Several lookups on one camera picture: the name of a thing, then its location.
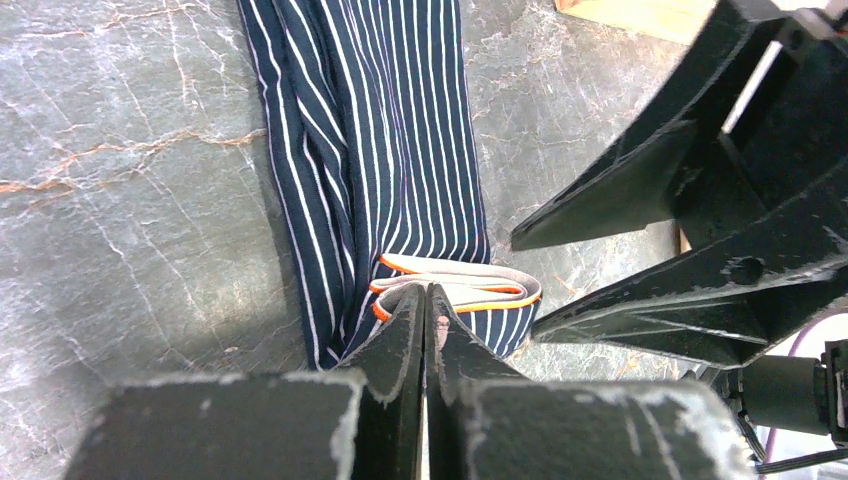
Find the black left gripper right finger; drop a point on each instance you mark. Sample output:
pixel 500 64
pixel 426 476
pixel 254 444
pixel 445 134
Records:
pixel 488 421

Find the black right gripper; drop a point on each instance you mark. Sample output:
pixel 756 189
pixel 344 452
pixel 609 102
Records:
pixel 790 134

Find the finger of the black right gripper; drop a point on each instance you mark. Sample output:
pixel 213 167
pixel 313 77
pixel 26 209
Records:
pixel 727 303
pixel 628 186

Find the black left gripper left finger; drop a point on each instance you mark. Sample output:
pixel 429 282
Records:
pixel 359 420

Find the navy striped boxer underwear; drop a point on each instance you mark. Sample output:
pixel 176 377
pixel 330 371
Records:
pixel 373 159

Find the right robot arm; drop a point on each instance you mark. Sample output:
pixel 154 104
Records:
pixel 794 394

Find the wooden compartment tray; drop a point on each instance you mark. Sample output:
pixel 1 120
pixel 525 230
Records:
pixel 678 21

